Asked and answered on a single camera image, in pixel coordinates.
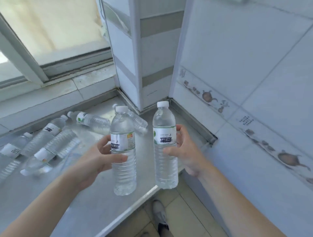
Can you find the person's right hand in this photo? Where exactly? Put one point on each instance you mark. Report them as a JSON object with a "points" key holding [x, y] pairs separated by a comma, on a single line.
{"points": [[193, 158]]}

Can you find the black trouser leg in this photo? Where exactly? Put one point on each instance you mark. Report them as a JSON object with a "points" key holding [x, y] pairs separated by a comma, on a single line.
{"points": [[163, 230]]}

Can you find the grey sneaker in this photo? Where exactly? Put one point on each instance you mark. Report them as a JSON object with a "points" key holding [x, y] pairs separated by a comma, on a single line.
{"points": [[159, 214]]}

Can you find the clear plastic water bottle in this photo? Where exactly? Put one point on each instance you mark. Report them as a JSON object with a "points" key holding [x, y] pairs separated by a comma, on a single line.
{"points": [[166, 171], [124, 175]]}

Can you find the white framed sliding window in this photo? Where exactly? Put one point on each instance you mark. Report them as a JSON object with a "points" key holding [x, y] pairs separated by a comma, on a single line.
{"points": [[61, 29]]}

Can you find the person's left hand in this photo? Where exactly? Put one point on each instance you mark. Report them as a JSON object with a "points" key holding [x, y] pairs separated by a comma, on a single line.
{"points": [[93, 168]]}

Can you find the person's right forearm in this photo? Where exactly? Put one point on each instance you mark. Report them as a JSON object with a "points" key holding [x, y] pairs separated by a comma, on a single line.
{"points": [[239, 207]]}

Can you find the pile of clear water bottles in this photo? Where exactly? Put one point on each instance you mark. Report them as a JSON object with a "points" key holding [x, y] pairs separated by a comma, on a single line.
{"points": [[49, 139]]}

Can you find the person's left forearm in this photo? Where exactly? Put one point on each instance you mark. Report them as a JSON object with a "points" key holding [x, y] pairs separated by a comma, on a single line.
{"points": [[36, 212]]}

